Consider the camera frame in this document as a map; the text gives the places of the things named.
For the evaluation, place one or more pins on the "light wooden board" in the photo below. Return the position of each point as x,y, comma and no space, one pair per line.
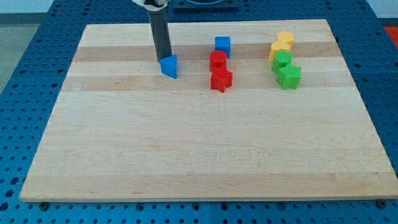
121,131

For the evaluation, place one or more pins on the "yellow hexagon block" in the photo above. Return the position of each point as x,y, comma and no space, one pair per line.
287,37

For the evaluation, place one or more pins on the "green cylinder block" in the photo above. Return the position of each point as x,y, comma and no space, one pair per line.
281,59

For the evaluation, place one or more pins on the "blue cube block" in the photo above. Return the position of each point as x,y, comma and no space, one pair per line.
223,43

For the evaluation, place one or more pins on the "green star block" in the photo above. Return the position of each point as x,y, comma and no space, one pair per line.
289,76

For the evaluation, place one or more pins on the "red cylinder block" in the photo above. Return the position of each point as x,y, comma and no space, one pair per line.
217,59

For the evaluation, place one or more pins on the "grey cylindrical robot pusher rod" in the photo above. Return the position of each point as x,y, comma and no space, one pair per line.
160,31

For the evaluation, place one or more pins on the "yellow heart block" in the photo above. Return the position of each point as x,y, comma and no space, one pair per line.
276,46

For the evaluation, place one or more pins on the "red star block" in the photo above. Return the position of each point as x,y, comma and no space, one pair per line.
221,79

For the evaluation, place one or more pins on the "blue triangular prism block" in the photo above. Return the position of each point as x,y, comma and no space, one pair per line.
169,66

